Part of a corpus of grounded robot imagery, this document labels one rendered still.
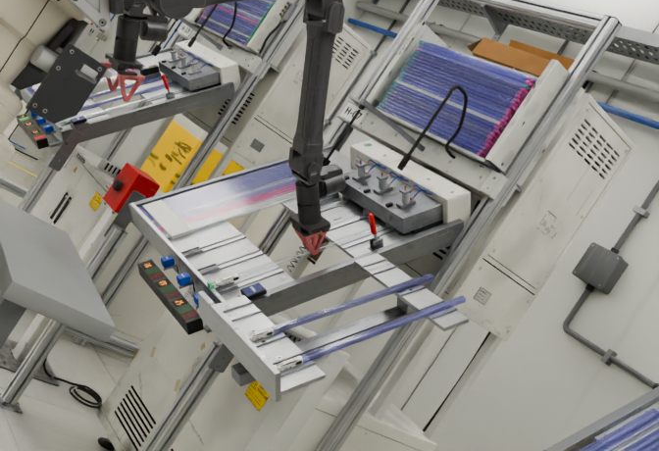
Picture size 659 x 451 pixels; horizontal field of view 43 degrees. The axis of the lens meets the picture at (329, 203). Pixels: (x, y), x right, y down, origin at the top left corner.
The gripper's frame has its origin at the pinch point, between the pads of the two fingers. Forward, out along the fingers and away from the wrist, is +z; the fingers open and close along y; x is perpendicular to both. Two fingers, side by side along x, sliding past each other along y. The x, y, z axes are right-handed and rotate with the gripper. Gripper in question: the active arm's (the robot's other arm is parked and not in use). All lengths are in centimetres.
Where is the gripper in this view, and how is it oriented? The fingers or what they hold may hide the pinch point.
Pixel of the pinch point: (313, 250)
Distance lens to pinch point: 214.7
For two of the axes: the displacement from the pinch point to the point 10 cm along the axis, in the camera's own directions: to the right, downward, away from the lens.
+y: -5.3, -3.6, 7.7
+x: -8.5, 2.9, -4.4
